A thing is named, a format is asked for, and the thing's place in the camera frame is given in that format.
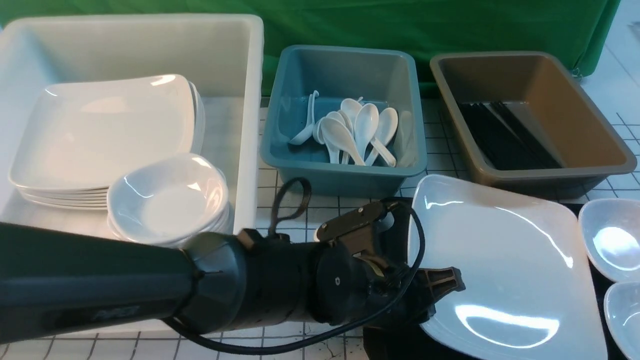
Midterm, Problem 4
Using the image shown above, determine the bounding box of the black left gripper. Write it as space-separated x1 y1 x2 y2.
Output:
307 240 466 328

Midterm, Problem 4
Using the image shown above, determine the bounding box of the white square rice plate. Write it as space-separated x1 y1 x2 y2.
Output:
412 174 608 360

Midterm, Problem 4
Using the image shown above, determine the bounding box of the white soup spoon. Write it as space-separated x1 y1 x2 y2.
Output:
319 116 365 166

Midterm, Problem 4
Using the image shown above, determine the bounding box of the white bowl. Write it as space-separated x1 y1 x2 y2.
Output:
578 198 640 283
603 281 640 360
106 153 230 245

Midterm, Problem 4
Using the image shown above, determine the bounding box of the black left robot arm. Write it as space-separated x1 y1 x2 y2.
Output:
1 222 466 344

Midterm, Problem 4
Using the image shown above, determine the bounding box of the top stacked white square plate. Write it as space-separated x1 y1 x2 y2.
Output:
7 74 195 192

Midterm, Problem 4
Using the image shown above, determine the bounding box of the black chopsticks pile in bin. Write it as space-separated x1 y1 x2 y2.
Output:
457 101 563 171

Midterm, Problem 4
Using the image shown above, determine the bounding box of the white spoon right in bin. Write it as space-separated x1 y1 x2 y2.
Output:
365 107 399 167

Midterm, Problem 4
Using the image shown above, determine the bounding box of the white spoon centre tall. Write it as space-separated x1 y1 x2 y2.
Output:
353 103 379 160

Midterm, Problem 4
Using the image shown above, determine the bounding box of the brown plastic bin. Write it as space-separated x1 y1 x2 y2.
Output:
430 51 638 199

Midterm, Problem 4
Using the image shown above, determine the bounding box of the white spoon leaning left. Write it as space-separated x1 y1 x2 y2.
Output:
288 89 319 146

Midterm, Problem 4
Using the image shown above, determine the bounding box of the teal plastic bin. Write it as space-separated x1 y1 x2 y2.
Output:
260 45 428 199

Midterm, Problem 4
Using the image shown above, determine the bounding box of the stack of white bowls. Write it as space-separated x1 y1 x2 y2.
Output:
106 203 232 248

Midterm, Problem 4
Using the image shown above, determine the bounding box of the green backdrop cloth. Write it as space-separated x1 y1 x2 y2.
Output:
0 0 620 93

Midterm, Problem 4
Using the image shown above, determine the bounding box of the large white plastic tub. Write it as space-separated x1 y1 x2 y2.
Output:
1 14 265 241

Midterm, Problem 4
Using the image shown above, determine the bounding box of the stack of white square plates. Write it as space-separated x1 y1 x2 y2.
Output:
17 80 206 208

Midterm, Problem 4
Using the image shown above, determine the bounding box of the black cable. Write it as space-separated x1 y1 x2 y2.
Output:
162 177 427 356

